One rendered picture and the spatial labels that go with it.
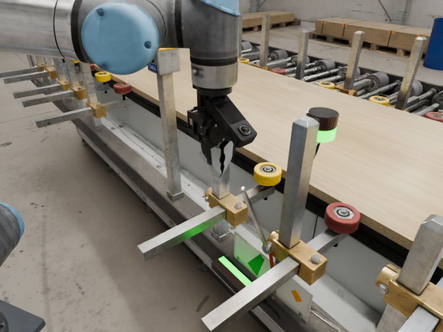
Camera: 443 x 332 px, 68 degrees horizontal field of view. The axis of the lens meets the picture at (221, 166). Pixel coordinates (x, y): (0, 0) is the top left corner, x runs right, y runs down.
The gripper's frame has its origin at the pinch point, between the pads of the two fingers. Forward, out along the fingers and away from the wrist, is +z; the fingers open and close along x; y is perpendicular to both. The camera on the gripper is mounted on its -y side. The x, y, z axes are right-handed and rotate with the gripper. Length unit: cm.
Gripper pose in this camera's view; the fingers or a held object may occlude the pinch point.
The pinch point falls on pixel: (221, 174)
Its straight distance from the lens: 73.4
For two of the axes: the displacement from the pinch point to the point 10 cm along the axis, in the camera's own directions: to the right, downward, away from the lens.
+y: -6.3, -4.1, 6.6
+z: 0.0, 8.5, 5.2
